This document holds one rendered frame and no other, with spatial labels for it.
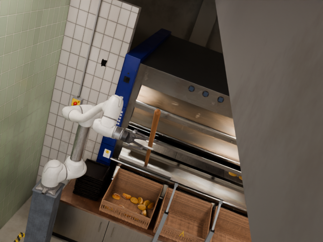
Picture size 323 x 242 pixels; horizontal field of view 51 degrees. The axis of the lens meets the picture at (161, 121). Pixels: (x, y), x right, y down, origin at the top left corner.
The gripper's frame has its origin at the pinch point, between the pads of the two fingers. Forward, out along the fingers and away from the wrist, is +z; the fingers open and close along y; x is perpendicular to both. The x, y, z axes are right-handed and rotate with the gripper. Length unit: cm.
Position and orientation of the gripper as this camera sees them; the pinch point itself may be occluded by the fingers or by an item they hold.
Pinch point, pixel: (149, 145)
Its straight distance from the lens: 231.8
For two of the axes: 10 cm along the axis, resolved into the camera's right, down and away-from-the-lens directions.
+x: 0.8, -2.6, -9.6
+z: 9.4, 3.5, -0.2
